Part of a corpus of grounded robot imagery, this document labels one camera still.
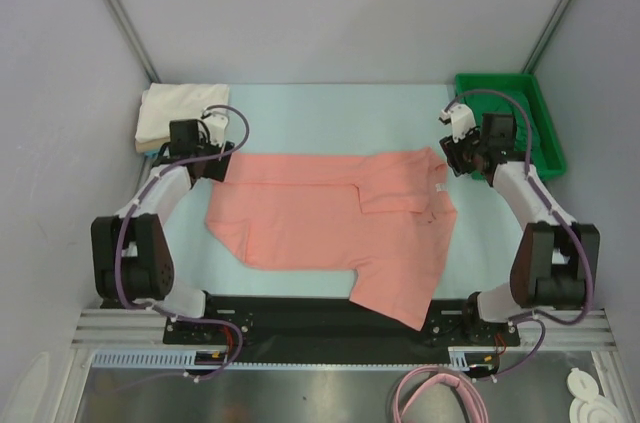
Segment pink t shirt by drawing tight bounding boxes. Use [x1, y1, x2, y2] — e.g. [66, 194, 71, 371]
[205, 147, 457, 330]

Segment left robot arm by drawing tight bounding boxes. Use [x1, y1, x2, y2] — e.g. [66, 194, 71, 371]
[91, 112, 235, 343]

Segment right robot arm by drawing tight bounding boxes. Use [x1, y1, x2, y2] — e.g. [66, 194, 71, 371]
[440, 104, 600, 344]

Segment tan folded t shirt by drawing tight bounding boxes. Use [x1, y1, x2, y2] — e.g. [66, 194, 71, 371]
[135, 137, 170, 154]

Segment white folded t shirt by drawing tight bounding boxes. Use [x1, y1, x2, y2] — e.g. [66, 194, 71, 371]
[135, 83, 230, 144]

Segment green t shirt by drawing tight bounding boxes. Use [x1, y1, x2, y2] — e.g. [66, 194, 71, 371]
[465, 88, 544, 161]

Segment green plastic tray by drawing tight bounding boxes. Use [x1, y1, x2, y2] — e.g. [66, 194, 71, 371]
[455, 73, 567, 181]

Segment white plastic discs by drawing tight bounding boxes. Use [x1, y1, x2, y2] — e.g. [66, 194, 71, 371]
[566, 368, 625, 423]

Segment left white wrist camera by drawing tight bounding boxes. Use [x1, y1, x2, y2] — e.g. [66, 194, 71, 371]
[201, 109, 229, 146]

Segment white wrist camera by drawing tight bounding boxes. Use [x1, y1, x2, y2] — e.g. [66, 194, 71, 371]
[439, 103, 476, 142]
[201, 109, 229, 146]

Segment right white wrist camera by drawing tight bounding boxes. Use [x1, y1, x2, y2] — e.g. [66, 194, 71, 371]
[439, 103, 476, 142]

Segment aluminium frame rail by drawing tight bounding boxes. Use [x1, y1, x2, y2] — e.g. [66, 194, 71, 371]
[71, 309, 616, 351]

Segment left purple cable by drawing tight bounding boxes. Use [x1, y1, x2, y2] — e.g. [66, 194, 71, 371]
[115, 105, 251, 384]

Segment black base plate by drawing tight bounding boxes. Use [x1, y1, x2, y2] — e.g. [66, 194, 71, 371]
[163, 296, 520, 365]

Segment white cable duct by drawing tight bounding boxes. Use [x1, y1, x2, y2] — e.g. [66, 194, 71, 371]
[92, 349, 230, 371]

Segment pink cable loop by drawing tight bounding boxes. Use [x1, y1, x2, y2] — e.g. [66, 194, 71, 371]
[390, 366, 489, 423]

